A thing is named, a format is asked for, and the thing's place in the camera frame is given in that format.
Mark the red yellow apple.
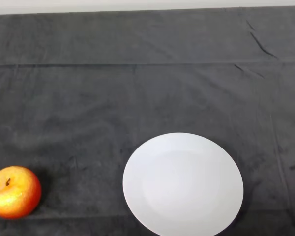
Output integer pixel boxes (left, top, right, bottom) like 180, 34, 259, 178
0, 166, 42, 220

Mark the white round plate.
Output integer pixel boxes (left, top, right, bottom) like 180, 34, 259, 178
122, 132, 244, 236

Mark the black cloth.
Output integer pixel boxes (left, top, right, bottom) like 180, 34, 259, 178
0, 5, 295, 236

